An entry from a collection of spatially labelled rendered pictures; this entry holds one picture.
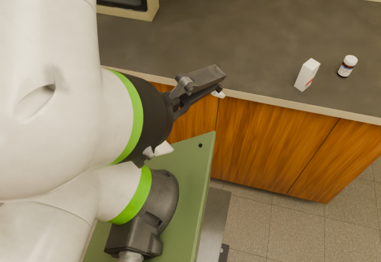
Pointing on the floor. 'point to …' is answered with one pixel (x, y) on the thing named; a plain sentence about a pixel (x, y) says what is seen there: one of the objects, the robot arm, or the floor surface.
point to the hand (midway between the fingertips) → (190, 119)
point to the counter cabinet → (280, 146)
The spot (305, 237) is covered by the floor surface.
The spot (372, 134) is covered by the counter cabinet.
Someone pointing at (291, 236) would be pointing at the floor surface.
